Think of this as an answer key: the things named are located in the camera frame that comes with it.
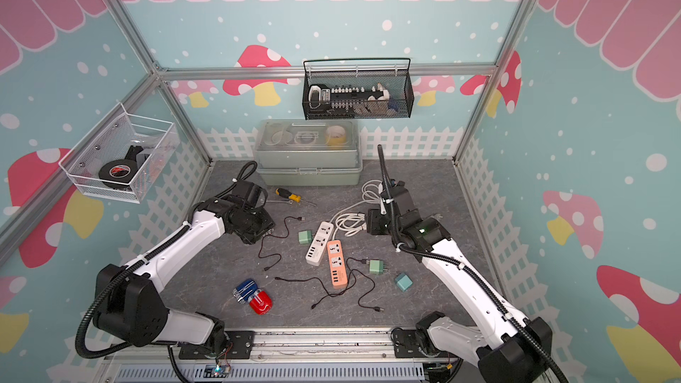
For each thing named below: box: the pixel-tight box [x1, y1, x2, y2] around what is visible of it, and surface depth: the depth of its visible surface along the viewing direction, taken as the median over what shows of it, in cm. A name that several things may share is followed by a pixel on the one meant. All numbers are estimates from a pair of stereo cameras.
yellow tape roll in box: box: [326, 125, 347, 147], surface depth 105 cm
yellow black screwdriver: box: [274, 187, 318, 207], surface depth 108 cm
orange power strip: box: [326, 239, 349, 290], surface depth 89 cm
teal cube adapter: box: [394, 272, 414, 293], surface depth 86 cm
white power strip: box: [305, 220, 335, 266], surface depth 93 cm
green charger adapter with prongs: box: [368, 259, 387, 275], surface depth 89 cm
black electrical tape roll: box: [98, 158, 138, 189], surface depth 70 cm
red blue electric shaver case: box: [232, 278, 274, 315], surface depth 82 cm
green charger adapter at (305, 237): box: [297, 230, 313, 245], surface depth 96 cm
